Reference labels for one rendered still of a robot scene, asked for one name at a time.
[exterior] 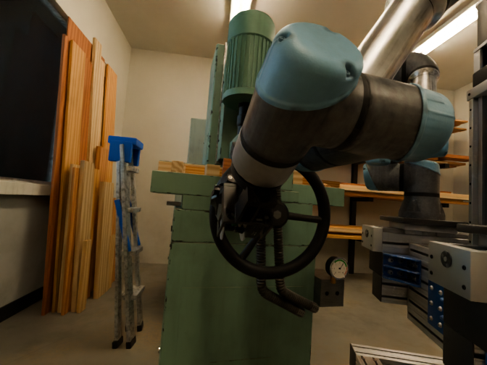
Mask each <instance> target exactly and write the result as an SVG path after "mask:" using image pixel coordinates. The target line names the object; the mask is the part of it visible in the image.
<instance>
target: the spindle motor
mask: <svg viewBox="0 0 487 365"><path fill-rule="evenodd" d="M274 37H275V24H274V22H273V21H272V18H271V17H270V16H269V15H268V14H266V13H264V12H261V11H259V10H255V9H247V10H244V11H240V12H238V13H237V14H235V15H234V16H233V18H232V19H231V21H230V23H229V28H228V47H227V55H226V64H225V81H224V90H223V98H222V102H223V104H224V105H225V106H226V107H228V108H230V109H233V110H236V111H239V108H238V104H239V103H241V102H249V103H250V102H251V98H252V96H253V93H254V89H255V81H256V78H257V75H258V73H259V71H260V70H261V68H262V65H263V62H264V60H265V57H266V55H267V52H268V50H269V48H270V47H271V44H272V41H273V39H274Z"/></svg>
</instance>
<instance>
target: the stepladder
mask: <svg viewBox="0 0 487 365"><path fill-rule="evenodd" d="M108 143H110V146H109V158H108V160H109V161H116V162H117V178H116V200H115V207H116V235H115V340H114V341H113V342H112V349H117V348H118V347H119V346H120V345H121V344H122V342H123V336H121V300H125V318H126V325H125V331H126V338H127V342H126V349H131V348H132V347H133V345H134V344H135V343H136V336H135V326H134V307H133V301H136V308H137V324H138V325H137V332H140V331H142V329H143V320H142V305H141V294H142V292H143V291H144V290H145V285H141V276H140V261H139V253H140V252H141V251H142V250H143V246H139V245H140V244H141V243H140V240H139V236H138V217H137V212H140V211H141V207H137V201H136V173H139V169H136V168H135V167H138V166H139V159H140V152H141V150H143V143H142V142H140V141H139V140H138V139H137V138H129V137H121V136H113V135H109V137H108ZM130 189H131V201H130ZM130 226H131V228H132V232H133V246H132V245H131V230H130ZM122 239H123V250H122ZM122 256H124V277H125V293H124V294H123V295H122ZM132 256H134V264H135V279H136V285H133V269H132Z"/></svg>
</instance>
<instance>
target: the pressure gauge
mask: <svg viewBox="0 0 487 365"><path fill-rule="evenodd" d="M342 264H343V265H342ZM341 266H342V267H341ZM339 268H341V269H339ZM325 270H326V272H327V273H328V274H329V275H330V282H331V283H333V284H335V283H336V280H342V279H343V278H345V277H346V276H347V274H348V272H349V264H348V262H347V261H346V260H345V259H343V258H340V257H338V256H331V257H330V258H329V259H328V260H327V261H326V263H325Z"/></svg>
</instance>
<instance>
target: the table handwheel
mask: <svg viewBox="0 0 487 365"><path fill-rule="evenodd" d="M295 170H296V171H297V172H299V173H300V174H301V175H302V176H303V177H304V178H305V179H306V180H307V181H308V183H309V184H310V185H311V187H312V189H313V191H314V193H315V197H316V199H317V205H318V216H312V215H305V214H296V213H291V212H288V208H287V206H286V205H285V204H284V203H282V202H280V201H278V205H277V206H276V207H275V208H274V209H272V212H273V219H274V227H273V228H279V227H282V226H283V225H285V224H286V222H287V221H288V220H296V221H304V222H313V223H317V229H316V231H315V235H314V237H313V239H312V241H311V242H310V244H309V245H308V246H307V248H306V249H305V250H304V252H302V253H301V254H300V255H299V256H298V257H296V258H295V259H294V260H292V261H290V262H288V263H286V264H282V265H278V266H273V267H267V266H262V265H258V264H254V263H252V262H250V261H247V260H246V258H247V257H248V255H249V254H250V253H251V251H252V249H253V248H254V246H255V245H256V244H257V242H258V241H259V239H260V233H259V234H258V236H257V237H256V238H252V239H251V240H250V241H249V242H248V244H247V245H246V247H245V248H244V249H243V250H242V252H241V253H240V254H238V253H237V252H236V251H235V249H234V248H233V247H232V245H231V244H230V242H229V240H228V238H227V236H226V234H225V230H224V233H223V238H222V240H221V239H220V236H219V237H217V221H218V220H217V217H216V216H215V208H214V207H213V206H212V205H211V204H210V207H209V224H210V229H211V233H212V237H213V239H214V242H215V244H216V246H217V248H218V250H219V252H220V253H221V254H222V256H223V257H224V258H225V259H226V261H227V262H228V263H229V264H231V265H232V266H233V267H234V268H236V269H237V270H238V271H240V272H242V273H244V274H246V275H248V276H250V277H255V278H258V279H263V280H275V279H280V278H284V277H288V276H291V275H293V274H296V273H297V272H299V271H301V270H302V269H303V268H305V267H306V266H307V265H308V264H310V263H311V262H312V261H313V260H314V258H315V257H316V256H317V255H318V253H319V252H320V250H321V248H322V247H323V245H324V243H325V240H326V238H327V235H328V231H329V227H330V201H329V198H328V194H327V191H326V189H325V186H324V185H323V183H322V180H321V179H320V177H319V176H318V175H317V173H316V172H302V171H299V170H297V169H295ZM227 174H232V173H231V169H230V167H229V168H228V169H227V170H226V171H225V173H224V174H223V175H222V177H225V176H227Z"/></svg>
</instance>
